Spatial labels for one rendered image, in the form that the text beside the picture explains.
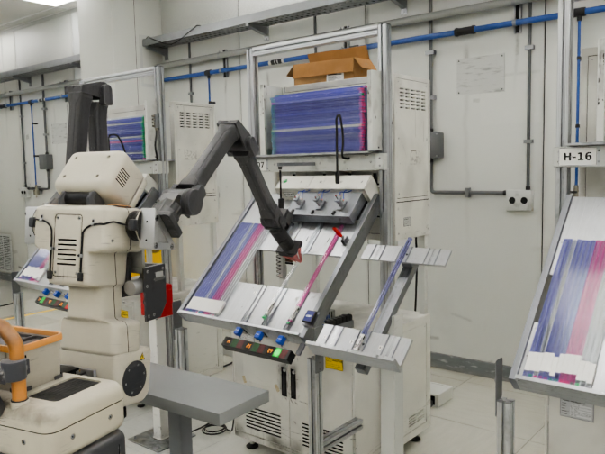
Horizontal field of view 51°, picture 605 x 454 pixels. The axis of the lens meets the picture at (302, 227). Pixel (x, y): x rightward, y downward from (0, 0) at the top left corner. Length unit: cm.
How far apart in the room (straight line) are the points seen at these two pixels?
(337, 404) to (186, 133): 186
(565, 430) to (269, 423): 132
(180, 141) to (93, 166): 187
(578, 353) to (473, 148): 229
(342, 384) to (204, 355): 150
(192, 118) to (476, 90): 172
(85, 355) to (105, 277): 24
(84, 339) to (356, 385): 117
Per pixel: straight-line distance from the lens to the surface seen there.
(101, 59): 577
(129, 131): 372
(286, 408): 289
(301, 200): 272
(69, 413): 156
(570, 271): 210
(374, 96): 260
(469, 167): 404
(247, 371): 300
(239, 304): 259
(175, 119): 372
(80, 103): 218
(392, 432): 233
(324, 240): 259
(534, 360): 194
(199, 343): 393
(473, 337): 417
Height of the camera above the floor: 133
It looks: 5 degrees down
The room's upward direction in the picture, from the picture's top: 1 degrees counter-clockwise
